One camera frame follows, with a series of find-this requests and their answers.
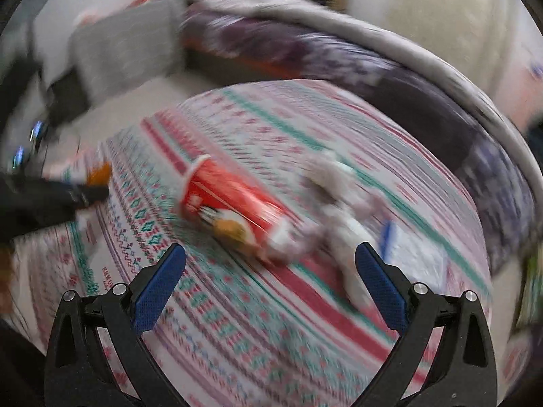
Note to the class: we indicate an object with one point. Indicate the patterned tablecloth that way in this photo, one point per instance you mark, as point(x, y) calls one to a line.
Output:
point(254, 339)

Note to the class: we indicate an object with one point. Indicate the checked grey cushion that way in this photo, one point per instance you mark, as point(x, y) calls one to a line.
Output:
point(127, 42)

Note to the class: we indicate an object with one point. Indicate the cream lace curtain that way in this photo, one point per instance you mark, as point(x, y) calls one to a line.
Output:
point(445, 21)

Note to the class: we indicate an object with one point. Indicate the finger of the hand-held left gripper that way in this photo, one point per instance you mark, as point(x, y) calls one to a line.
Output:
point(89, 195)

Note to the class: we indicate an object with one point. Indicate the grey cartoon print quilt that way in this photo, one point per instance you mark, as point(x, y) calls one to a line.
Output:
point(382, 29)

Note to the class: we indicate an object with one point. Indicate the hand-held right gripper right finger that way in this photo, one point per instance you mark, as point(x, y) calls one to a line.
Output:
point(382, 288)

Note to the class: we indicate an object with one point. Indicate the white tissue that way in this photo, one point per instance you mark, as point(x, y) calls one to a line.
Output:
point(335, 174)

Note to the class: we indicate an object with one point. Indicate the purple patterned bed sheet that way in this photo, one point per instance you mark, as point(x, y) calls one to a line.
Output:
point(275, 46)

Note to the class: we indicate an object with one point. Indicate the red noodle cup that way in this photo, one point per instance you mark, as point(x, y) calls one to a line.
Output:
point(229, 195)

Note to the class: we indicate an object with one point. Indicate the small blue white box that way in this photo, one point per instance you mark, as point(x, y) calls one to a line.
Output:
point(415, 250)

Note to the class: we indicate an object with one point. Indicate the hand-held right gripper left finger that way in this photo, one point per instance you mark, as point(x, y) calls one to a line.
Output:
point(157, 292)

